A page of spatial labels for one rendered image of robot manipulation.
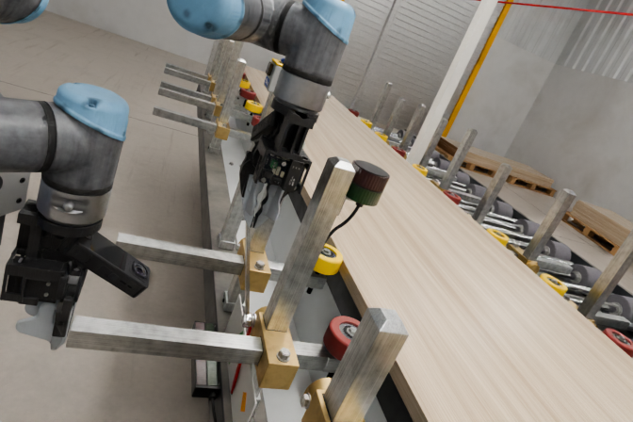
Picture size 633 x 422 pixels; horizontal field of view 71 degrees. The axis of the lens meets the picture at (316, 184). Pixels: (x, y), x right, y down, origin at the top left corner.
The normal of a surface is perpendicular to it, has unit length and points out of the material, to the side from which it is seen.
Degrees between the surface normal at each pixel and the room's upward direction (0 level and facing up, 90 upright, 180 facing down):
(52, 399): 0
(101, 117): 87
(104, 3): 90
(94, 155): 90
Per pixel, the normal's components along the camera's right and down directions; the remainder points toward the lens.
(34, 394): 0.36, -0.88
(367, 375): 0.25, 0.42
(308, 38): -0.21, 0.24
